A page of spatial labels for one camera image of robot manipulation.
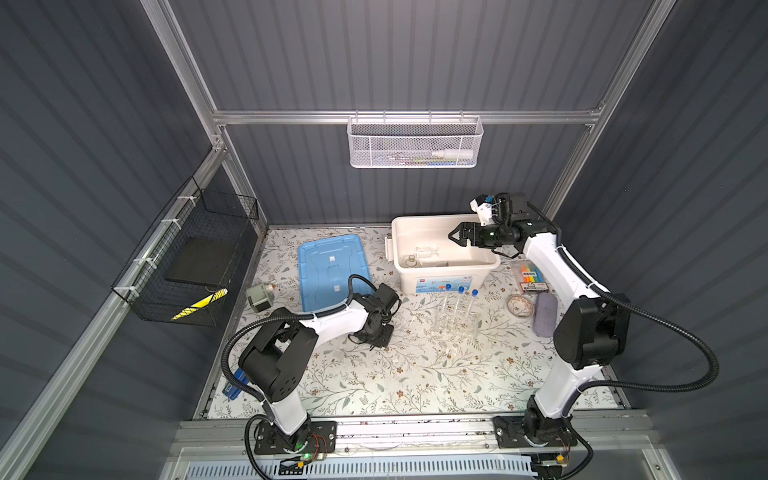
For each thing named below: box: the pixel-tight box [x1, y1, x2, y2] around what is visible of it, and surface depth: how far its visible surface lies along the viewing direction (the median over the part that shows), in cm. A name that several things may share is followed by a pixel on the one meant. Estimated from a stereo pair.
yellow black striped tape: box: [171, 288, 229, 321], surface depth 68 cm
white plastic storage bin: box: [384, 214, 501, 294], surface depth 102 cm
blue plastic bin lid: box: [298, 234, 374, 314], surface depth 111 cm
